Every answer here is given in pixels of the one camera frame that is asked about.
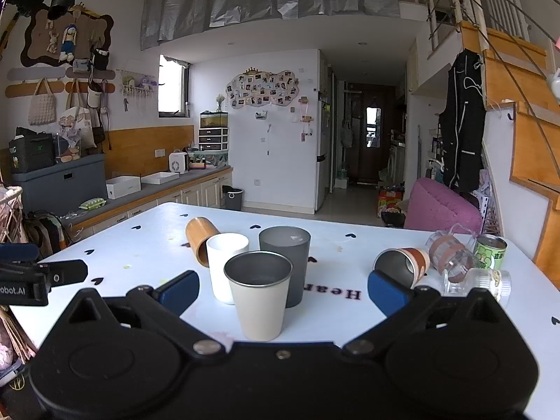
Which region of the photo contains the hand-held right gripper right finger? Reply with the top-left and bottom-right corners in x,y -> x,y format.
342,270 -> 506,355

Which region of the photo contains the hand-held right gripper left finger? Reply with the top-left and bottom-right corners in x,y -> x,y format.
65,270 -> 229,356

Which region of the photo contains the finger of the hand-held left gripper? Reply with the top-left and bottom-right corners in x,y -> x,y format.
37,259 -> 89,289

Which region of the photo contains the orange-sleeved steel cup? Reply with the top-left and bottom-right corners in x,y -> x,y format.
373,247 -> 431,290

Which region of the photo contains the bamboo cup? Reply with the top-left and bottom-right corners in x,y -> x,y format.
185,216 -> 222,268

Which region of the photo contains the white cup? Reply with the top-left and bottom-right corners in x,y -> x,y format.
206,233 -> 250,305

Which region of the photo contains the glass cup with brown bands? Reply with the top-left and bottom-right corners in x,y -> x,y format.
426,229 -> 476,284

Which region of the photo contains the beige steel-lined cup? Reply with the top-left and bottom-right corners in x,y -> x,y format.
223,251 -> 294,341

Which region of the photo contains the dark grey cup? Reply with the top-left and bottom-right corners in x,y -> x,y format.
258,226 -> 312,309

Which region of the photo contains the green printed can cup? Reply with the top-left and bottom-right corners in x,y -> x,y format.
474,234 -> 509,271

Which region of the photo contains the striped backpack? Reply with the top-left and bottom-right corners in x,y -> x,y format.
23,212 -> 74,257

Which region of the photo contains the grey storage box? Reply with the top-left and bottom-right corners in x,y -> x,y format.
10,153 -> 108,218

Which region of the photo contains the colourful cardboard box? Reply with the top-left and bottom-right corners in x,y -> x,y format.
377,185 -> 406,220

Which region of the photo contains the clear glass jar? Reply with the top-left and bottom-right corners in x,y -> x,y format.
443,266 -> 512,302

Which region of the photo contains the white open box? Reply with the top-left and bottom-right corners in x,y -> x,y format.
105,176 -> 142,200

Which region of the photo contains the white cabinet with grey counter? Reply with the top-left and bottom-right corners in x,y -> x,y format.
65,165 -> 234,240

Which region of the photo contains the dark grey trash bin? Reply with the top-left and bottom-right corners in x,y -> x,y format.
222,184 -> 244,212

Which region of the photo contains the white flat tray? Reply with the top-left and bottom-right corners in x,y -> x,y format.
140,171 -> 180,185

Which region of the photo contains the black bag with green print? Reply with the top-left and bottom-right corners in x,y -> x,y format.
8,126 -> 57,174

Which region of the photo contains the white small appliance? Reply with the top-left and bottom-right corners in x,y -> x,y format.
168,150 -> 189,173

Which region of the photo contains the printed canvas tote bag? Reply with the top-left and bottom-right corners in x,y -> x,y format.
58,92 -> 96,150

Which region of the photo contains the dark wooden door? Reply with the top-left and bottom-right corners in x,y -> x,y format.
358,91 -> 386,185

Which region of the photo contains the black and white drawer unit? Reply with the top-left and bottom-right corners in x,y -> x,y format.
198,127 -> 230,152

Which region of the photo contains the cream knit tote bag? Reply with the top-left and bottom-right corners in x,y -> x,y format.
28,78 -> 58,127

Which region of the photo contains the fish tank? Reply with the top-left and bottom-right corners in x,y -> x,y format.
200,111 -> 229,130

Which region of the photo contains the black hanging garment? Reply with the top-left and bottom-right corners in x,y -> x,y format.
438,48 -> 488,194

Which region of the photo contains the window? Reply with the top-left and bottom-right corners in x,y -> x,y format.
158,54 -> 191,118

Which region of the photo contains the wooden staircase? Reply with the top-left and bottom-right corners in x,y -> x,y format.
459,20 -> 560,292

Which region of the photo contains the cloud-shaped photo board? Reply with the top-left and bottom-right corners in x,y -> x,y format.
225,68 -> 301,108

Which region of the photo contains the woven rope basket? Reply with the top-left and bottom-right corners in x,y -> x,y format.
0,185 -> 23,246

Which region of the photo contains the brown wall board with dolls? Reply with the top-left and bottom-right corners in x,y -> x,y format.
20,5 -> 115,68

